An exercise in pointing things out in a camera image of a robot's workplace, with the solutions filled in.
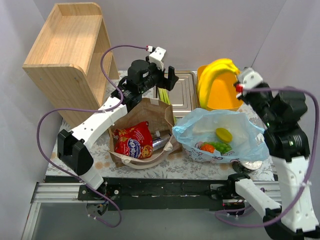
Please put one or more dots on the brown paper tote bag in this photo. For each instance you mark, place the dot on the brown paper tote bag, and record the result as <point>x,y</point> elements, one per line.
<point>160,117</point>

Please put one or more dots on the blue cartoon plastic bag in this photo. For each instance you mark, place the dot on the blue cartoon plastic bag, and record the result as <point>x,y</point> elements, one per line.
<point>199,127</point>

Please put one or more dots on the grey tape roll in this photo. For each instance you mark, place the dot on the grey tape roll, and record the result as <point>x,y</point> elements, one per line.
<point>246,166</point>

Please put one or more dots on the yellow star fruit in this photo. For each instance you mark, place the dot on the yellow star fruit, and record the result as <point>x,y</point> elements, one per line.
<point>224,135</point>

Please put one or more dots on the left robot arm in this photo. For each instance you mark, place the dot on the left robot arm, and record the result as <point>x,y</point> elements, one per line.
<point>73,146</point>

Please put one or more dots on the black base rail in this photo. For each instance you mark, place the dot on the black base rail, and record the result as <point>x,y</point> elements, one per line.
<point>161,194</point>

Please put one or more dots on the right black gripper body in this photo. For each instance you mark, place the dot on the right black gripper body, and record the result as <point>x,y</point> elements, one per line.
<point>252,95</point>

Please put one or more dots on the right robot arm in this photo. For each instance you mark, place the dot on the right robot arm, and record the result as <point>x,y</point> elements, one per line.
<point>293,157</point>

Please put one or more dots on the white green leek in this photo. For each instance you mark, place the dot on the white green leek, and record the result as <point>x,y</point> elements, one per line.
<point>164,96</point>

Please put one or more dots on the small orange pumpkin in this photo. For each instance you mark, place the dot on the small orange pumpkin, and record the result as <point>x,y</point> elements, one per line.
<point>207,148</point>

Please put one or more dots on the yellow plastic basket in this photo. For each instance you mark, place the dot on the yellow plastic basket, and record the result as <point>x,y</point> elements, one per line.
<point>222,95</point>

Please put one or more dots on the yellow bananas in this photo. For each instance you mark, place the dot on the yellow bananas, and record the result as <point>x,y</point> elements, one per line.
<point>212,75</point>

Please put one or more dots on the wooden shelf unit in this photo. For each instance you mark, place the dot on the wooden shelf unit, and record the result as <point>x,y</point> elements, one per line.
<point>66,62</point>

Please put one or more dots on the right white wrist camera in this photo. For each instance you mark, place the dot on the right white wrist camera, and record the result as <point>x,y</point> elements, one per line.
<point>247,79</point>

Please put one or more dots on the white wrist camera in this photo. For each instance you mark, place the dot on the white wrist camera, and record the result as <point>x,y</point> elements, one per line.
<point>156,56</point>
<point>247,79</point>

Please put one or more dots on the floral table mat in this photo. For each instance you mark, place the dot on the floral table mat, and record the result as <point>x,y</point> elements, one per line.
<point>176,166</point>

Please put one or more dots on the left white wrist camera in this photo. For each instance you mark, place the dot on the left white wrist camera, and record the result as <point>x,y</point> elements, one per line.
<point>156,56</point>

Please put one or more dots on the red cookie snack packet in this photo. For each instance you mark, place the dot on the red cookie snack packet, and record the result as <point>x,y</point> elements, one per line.
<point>135,141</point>

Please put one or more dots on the green vegetables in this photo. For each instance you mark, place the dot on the green vegetables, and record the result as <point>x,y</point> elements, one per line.
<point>221,147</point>

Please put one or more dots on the small silver bottle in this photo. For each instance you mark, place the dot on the small silver bottle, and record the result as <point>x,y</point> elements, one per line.
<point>160,139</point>

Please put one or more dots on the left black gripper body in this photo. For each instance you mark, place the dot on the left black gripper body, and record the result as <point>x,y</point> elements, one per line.
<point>162,78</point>

